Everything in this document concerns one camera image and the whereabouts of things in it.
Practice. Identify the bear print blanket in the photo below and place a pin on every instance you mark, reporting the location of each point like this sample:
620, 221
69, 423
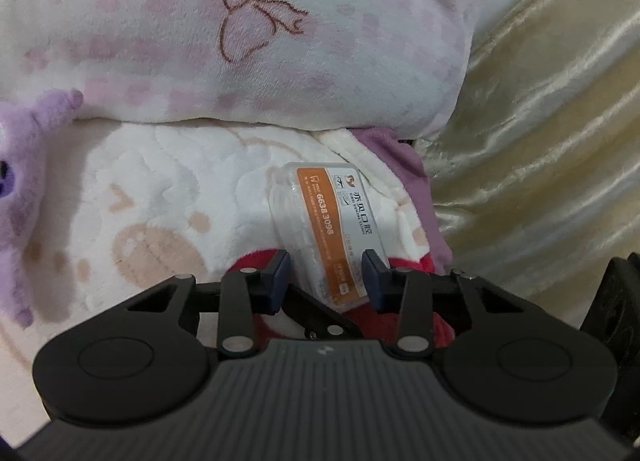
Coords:
175, 191

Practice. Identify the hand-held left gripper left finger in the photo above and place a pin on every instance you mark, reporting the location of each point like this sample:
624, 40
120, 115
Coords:
277, 281

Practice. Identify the pink checked white pillow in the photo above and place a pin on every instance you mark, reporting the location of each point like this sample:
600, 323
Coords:
250, 31

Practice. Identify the purple plush toy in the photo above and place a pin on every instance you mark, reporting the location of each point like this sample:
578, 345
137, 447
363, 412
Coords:
25, 166

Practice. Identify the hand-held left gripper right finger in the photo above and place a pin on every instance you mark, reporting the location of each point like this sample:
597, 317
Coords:
375, 281

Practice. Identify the cream satin curtain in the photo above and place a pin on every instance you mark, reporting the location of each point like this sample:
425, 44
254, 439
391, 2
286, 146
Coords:
550, 141

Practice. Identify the clear case with orange label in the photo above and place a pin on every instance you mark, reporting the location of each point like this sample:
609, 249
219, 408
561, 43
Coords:
325, 211

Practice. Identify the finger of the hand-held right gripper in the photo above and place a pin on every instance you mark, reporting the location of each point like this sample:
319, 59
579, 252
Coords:
320, 315

